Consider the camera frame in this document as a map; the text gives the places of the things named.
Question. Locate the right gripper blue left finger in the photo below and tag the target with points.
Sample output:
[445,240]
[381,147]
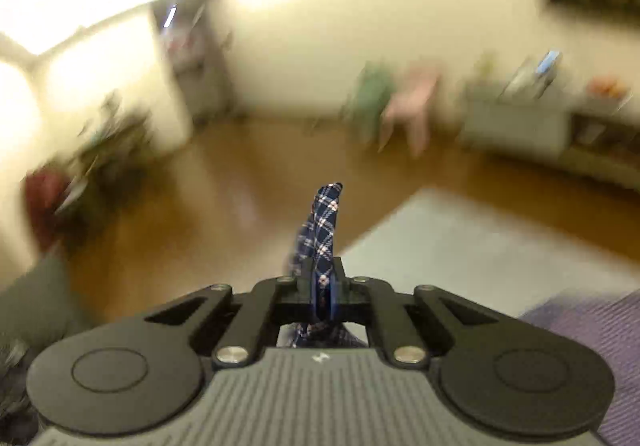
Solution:
[253,320]

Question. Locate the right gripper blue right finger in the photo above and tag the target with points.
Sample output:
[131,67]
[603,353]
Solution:
[375,305]

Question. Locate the navy plaid shirt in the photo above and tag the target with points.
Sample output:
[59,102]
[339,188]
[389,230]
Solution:
[314,245]

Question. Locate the green plastic child chair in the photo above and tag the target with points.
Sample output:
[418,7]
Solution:
[364,106]

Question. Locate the pink plastic child chair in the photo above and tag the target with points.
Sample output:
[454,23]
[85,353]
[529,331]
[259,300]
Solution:
[409,106]

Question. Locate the long grey tv cabinet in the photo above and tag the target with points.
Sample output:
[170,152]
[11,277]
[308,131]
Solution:
[589,136]

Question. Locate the spare gripper on cabinet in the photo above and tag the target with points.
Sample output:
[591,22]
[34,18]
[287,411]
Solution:
[545,72]

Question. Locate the red fruit plate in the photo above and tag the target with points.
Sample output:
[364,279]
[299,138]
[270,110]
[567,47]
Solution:
[607,88]

